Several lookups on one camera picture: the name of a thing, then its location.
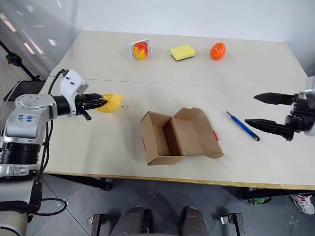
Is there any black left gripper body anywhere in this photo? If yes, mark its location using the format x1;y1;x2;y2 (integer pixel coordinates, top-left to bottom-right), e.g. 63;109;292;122
73;94;93;121

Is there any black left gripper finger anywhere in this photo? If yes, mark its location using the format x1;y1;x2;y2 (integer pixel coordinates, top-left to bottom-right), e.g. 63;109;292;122
82;100;107;110
83;93;105;103

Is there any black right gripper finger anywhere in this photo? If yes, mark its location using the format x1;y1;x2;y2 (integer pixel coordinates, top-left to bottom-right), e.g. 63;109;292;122
245;118;288;139
253;92;296;106

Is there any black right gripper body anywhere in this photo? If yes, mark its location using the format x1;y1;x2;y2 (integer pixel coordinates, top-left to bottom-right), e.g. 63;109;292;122
284;91;312;142

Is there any yellow soft item with ring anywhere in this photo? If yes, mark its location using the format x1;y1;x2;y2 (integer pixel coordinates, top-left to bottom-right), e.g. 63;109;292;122
95;92;129;114

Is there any blue pen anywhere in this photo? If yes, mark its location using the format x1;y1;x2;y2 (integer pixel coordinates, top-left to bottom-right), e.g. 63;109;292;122
225;110;261;142

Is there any brown cardboard box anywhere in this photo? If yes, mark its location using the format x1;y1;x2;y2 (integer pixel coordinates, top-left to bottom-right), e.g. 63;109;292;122
140;107;224;166

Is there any green item under table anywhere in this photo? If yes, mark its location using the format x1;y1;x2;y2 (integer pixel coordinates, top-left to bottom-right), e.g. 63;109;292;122
248;197;273;206

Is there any red yellow apple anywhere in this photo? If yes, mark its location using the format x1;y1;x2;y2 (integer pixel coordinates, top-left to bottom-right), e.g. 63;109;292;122
133;41;149;60

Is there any black tripod stand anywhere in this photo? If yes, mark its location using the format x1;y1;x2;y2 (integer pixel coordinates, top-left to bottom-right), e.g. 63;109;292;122
0;40;42;82

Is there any orange fruit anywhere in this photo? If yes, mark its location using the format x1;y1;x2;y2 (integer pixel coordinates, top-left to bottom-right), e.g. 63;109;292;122
210;42;227;61

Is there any white red sneaker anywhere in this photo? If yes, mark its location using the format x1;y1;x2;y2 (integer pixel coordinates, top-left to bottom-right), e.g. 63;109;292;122
289;193;315;216

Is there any yellow sponge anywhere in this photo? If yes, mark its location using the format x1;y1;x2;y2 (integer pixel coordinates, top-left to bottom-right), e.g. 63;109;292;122
170;44;196;62

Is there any dark rounded shape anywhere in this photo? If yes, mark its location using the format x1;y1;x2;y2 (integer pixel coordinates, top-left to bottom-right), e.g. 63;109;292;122
181;206;209;236
110;206;152;236

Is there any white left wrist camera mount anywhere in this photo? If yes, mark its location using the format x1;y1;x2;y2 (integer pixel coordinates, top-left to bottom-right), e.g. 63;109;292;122
60;69;90;118

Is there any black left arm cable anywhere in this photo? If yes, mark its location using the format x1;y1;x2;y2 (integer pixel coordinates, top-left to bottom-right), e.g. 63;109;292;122
29;68;68;217

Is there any black table frame bar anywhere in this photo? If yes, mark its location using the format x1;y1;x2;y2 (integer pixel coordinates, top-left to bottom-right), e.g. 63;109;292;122
43;173;112;190
237;187;315;200

